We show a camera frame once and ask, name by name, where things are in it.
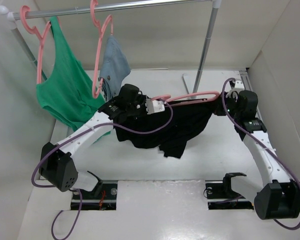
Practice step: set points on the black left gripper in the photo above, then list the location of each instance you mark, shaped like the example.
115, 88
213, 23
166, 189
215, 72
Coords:
142, 100

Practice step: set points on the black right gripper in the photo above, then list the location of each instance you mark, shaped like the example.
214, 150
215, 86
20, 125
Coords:
217, 110

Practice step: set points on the black t shirt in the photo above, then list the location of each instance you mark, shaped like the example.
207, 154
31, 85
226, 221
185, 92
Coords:
177, 127

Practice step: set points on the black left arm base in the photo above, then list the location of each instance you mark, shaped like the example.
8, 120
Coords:
92, 193

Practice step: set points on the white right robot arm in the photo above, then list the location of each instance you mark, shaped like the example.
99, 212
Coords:
278, 196

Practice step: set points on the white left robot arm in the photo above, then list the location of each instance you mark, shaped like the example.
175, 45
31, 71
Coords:
60, 160

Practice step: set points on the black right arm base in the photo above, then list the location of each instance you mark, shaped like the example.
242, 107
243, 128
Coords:
220, 196

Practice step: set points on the blue denim garment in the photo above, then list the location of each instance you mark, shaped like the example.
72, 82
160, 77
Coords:
115, 68

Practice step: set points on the green tank top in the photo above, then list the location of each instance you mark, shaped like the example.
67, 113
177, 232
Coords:
67, 93

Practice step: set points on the silver clothes rack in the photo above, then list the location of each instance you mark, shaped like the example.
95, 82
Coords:
191, 86

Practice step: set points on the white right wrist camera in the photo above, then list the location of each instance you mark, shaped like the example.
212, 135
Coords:
236, 87

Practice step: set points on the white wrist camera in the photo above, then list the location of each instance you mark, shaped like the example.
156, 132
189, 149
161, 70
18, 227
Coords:
154, 106
236, 87

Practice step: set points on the aluminium rail right side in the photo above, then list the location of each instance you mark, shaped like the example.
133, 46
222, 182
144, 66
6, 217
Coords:
247, 84

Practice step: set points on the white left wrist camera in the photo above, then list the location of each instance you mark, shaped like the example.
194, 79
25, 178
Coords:
154, 106

